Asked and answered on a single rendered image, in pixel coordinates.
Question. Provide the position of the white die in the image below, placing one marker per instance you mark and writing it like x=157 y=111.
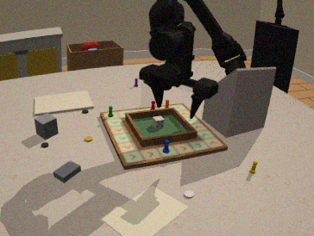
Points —
x=158 y=122

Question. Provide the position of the yellow game pawn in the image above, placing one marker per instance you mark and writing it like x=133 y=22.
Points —
x=253 y=170

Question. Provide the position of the green pawn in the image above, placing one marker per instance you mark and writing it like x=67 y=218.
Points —
x=110 y=111

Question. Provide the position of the blue pawn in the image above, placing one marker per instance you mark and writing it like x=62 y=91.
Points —
x=166 y=150

